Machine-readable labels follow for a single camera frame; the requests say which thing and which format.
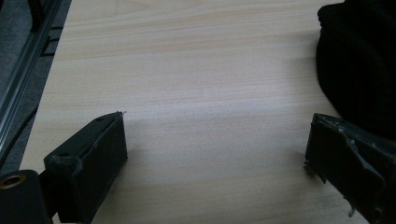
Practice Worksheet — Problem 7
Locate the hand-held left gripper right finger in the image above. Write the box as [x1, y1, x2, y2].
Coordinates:
[304, 112, 396, 224]

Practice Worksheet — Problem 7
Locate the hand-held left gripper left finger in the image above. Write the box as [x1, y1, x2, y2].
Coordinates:
[43, 111, 129, 224]

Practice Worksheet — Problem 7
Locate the black cloth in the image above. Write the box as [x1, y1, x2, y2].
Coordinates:
[316, 0, 396, 141]

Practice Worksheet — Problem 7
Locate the black cable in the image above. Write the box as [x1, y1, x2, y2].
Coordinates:
[0, 105, 40, 171]

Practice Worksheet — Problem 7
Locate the metal frame rail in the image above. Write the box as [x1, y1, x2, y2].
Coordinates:
[0, 0, 64, 162]

